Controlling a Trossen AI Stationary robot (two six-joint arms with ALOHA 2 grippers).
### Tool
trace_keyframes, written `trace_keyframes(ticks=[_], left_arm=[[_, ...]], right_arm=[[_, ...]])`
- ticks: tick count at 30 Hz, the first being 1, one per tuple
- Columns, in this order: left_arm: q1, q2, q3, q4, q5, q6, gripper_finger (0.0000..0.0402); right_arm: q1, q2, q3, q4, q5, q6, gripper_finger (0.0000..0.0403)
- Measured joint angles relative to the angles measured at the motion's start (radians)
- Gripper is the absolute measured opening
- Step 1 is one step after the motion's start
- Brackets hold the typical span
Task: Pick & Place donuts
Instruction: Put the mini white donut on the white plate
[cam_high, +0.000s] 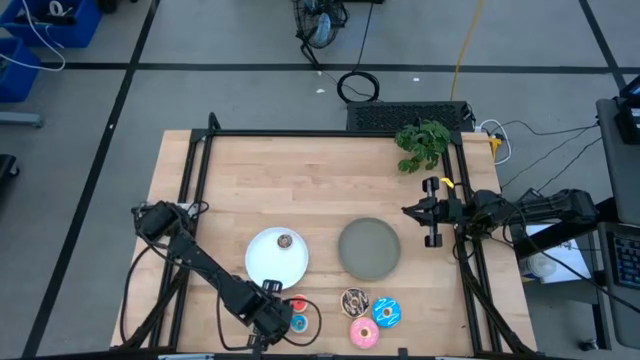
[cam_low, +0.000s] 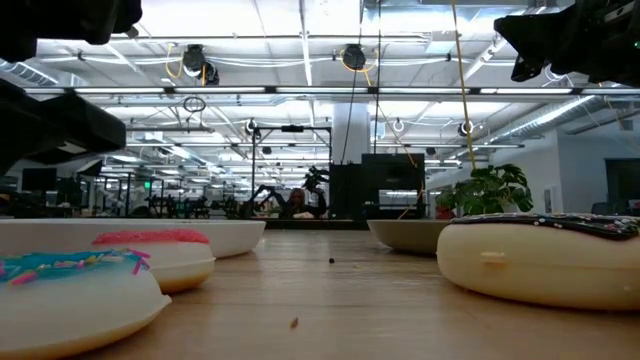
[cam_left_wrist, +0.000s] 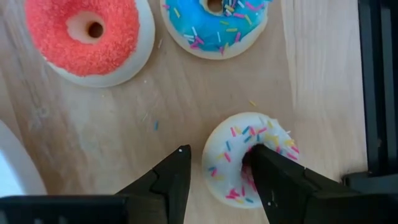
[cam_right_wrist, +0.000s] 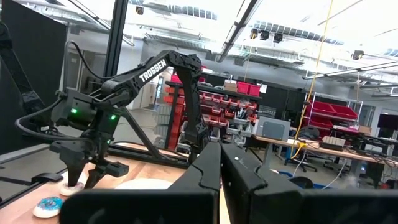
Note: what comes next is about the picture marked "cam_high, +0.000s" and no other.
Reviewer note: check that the grey round plate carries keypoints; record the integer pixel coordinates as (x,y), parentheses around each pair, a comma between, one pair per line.
(370,250)

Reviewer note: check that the large blue donut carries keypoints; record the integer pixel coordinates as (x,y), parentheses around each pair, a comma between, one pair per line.
(377,312)

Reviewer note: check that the black aluminium frame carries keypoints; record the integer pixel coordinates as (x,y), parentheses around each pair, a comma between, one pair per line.
(325,133)

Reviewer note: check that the small blue sprinkled donut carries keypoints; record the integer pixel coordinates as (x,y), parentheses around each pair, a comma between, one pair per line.
(303,326)

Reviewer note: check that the large pink donut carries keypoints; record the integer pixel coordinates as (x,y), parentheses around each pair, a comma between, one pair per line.
(356,335)

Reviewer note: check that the silver metal bracket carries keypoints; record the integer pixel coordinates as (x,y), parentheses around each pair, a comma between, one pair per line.
(186,357)

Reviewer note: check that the blue plastic bin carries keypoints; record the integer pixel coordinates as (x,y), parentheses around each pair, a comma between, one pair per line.
(75,30)
(17,75)

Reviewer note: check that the black keyboard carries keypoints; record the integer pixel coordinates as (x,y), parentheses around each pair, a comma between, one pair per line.
(627,260)

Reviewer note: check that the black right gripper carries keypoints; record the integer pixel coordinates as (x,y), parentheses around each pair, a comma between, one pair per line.
(447,210)

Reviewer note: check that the black floor fan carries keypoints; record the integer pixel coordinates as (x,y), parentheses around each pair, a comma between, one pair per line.
(320,27)

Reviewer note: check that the green potted plant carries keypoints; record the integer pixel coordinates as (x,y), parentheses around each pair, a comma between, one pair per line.
(425,142)

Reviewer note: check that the black perforated computer case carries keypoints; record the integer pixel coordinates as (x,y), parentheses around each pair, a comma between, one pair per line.
(400,116)

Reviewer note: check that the small red donut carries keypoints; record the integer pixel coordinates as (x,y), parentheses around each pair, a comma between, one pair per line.
(302,306)

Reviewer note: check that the grey desk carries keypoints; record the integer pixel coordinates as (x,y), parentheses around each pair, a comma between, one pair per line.
(620,165)

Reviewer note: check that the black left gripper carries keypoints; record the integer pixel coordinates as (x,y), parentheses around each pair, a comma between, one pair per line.
(272,315)

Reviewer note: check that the black laptop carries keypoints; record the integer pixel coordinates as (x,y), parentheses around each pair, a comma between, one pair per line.
(631,120)

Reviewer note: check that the small chocolate donut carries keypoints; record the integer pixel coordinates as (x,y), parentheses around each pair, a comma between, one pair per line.
(280,242)

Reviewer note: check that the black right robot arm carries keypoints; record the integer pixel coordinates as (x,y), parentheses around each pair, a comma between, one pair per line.
(550,205)

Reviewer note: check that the black power adapter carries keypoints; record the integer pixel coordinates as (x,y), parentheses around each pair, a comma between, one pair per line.
(531,193)

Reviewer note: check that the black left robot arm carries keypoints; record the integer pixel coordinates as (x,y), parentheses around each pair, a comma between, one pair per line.
(200,255)

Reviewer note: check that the white round plate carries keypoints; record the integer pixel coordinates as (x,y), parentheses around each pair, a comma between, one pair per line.
(270,265)

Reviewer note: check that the black table clamp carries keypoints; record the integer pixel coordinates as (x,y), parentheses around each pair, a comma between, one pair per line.
(214,124)
(402,353)

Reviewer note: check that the large chocolate sprinkled donut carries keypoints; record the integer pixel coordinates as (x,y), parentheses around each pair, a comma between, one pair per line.
(347,305)

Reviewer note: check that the white paper sheet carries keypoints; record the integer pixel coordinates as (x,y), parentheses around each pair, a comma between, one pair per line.
(565,260)

